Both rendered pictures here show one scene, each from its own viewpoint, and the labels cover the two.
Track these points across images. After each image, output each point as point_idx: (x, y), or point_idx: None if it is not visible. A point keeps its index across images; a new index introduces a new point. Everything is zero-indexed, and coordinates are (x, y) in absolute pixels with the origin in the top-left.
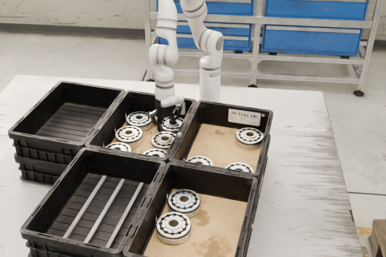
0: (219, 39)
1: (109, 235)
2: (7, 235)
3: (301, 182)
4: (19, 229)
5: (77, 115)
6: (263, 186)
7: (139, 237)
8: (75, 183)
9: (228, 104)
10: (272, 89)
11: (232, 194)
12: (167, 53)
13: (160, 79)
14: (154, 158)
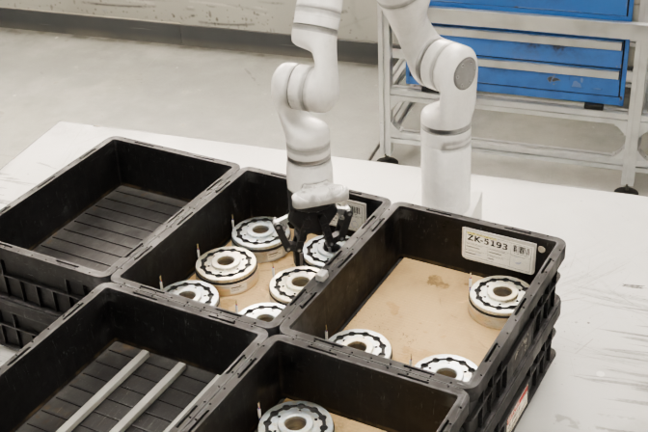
0: (464, 64)
1: None
2: None
3: (626, 423)
4: None
5: (136, 214)
6: (526, 422)
7: None
8: (75, 361)
9: (463, 217)
10: (618, 195)
11: (414, 427)
12: (309, 84)
13: (294, 144)
14: (248, 322)
